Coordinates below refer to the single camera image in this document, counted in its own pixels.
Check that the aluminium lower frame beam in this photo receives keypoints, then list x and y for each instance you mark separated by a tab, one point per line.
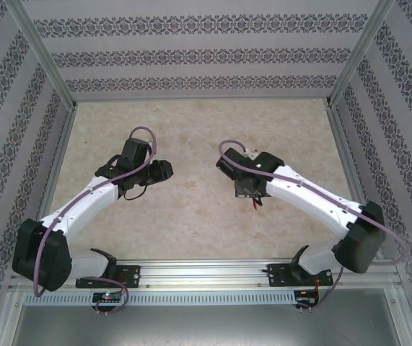
406	320
5	320

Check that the aluminium side rail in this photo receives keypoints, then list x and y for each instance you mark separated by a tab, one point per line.
59	162
350	162

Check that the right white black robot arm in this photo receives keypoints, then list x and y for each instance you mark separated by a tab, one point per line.
317	202

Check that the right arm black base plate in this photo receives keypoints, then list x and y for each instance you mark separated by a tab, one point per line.
281	275

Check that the aluminium frame post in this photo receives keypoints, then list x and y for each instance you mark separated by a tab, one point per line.
43	54
362	54

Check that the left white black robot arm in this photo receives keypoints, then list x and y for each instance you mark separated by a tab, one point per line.
83	202

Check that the aluminium mounting rail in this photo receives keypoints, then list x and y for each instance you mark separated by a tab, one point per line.
205	270

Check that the red square paper sheet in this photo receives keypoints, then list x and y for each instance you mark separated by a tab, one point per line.
254	204

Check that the grey metal sheet panel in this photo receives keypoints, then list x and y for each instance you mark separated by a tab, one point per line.
205	328

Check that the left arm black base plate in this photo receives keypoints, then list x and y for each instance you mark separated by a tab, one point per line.
130	275

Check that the aluminium frame crossbeam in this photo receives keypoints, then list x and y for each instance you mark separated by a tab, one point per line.
202	98

